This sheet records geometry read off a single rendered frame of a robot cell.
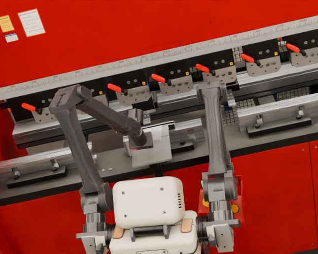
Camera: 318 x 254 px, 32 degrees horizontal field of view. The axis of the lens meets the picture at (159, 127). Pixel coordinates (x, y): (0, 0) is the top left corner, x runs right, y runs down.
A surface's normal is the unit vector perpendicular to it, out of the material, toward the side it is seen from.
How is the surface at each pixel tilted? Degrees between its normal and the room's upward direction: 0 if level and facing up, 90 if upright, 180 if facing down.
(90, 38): 90
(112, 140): 0
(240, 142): 0
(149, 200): 47
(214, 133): 39
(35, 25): 90
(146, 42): 90
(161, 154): 0
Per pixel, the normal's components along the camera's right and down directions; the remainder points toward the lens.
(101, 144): -0.22, -0.80
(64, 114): -0.35, 0.34
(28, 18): 0.05, 0.55
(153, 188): -0.22, -0.11
